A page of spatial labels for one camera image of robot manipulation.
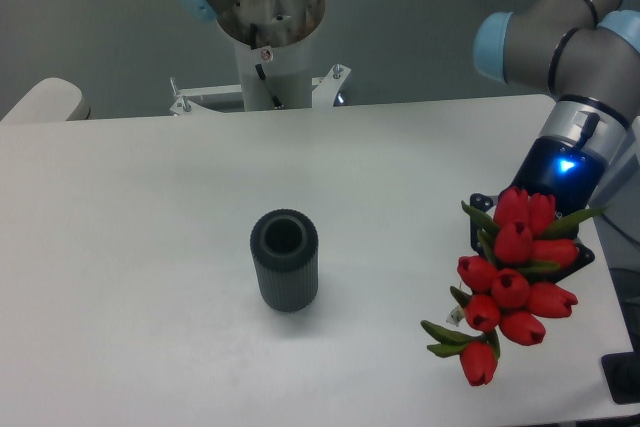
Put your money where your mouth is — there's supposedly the black cable on pedestal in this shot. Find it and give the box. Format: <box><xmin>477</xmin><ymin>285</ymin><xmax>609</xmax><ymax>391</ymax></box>
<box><xmin>248</xmin><ymin>22</ymin><xmax>285</xmax><ymax>110</ymax></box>

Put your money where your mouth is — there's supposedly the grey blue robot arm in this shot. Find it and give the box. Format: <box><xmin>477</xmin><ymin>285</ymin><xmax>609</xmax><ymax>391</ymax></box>
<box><xmin>178</xmin><ymin>0</ymin><xmax>639</xmax><ymax>280</ymax></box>

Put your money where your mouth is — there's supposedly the black clamp at table edge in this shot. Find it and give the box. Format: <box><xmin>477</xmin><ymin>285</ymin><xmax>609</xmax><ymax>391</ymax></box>
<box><xmin>601</xmin><ymin>352</ymin><xmax>639</xmax><ymax>405</ymax></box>

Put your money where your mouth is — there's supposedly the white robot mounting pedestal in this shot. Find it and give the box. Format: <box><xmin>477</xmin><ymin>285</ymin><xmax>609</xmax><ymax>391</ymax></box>
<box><xmin>168</xmin><ymin>0</ymin><xmax>351</xmax><ymax>117</ymax></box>

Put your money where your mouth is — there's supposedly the red tulip bouquet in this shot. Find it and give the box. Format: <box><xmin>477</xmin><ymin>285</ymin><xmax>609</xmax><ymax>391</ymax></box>
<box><xmin>421</xmin><ymin>187</ymin><xmax>603</xmax><ymax>386</ymax></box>

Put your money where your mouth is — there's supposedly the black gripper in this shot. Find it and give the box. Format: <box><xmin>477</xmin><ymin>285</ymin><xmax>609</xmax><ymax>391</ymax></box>
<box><xmin>469</xmin><ymin>137</ymin><xmax>607</xmax><ymax>283</ymax></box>

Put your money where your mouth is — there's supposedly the dark grey ribbed vase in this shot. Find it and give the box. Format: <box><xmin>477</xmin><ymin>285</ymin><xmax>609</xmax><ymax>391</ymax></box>
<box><xmin>250</xmin><ymin>209</ymin><xmax>319</xmax><ymax>313</ymax></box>

